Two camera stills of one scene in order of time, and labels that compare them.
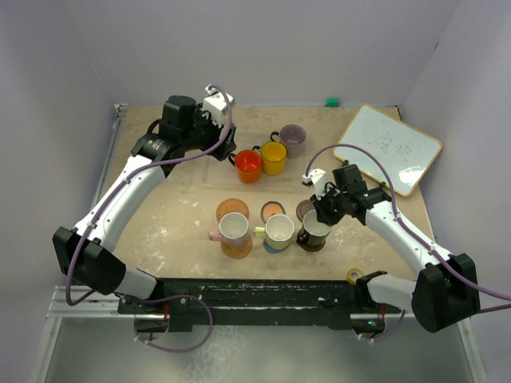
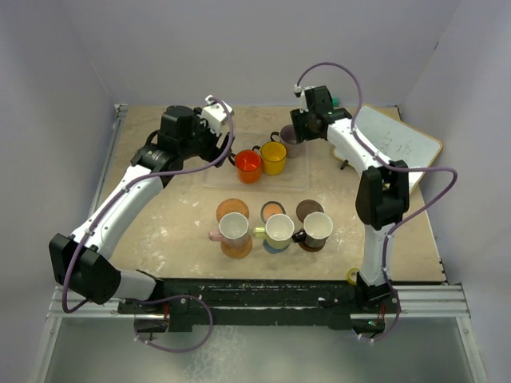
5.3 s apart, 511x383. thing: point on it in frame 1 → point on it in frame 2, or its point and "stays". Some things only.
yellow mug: (273, 157) stays
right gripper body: (332, 205) → (303, 125)
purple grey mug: (294, 138) stays
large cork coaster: (231, 205) stays
